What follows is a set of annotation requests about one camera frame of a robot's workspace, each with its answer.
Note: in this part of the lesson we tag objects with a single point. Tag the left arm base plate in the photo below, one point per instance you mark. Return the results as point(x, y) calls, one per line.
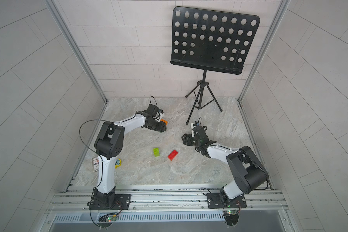
point(110, 202)

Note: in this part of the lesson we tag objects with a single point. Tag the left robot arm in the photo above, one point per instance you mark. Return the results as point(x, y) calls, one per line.
point(109, 144)

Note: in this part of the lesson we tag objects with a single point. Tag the circuit board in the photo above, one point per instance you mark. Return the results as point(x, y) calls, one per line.
point(107, 220)
point(231, 217)

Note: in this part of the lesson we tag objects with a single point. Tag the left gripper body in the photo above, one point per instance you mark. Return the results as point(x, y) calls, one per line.
point(156, 125)

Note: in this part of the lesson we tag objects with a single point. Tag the lime lego brick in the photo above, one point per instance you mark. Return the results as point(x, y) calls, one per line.
point(156, 152)

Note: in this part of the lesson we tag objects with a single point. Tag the red lego brick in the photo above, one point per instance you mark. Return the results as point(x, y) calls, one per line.
point(172, 155)

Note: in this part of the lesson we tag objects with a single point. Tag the black music stand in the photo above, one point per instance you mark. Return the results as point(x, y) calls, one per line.
point(210, 40)

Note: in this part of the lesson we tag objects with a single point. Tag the aluminium rail frame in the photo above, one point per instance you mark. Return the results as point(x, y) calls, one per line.
point(266, 209)

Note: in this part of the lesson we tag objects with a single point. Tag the yellow sticker on table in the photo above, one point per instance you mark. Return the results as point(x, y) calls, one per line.
point(118, 163)

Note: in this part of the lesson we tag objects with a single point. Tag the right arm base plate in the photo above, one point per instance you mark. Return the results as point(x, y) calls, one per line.
point(219, 200)

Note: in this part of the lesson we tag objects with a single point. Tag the right circuit board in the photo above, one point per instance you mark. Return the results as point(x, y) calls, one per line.
point(231, 217)

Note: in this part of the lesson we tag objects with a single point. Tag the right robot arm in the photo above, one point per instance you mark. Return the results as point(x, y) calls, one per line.
point(247, 170)

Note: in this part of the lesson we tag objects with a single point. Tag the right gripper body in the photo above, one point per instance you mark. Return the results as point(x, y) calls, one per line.
point(193, 141)

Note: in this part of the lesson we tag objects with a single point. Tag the left circuit board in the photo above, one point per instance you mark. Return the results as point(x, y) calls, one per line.
point(107, 220)

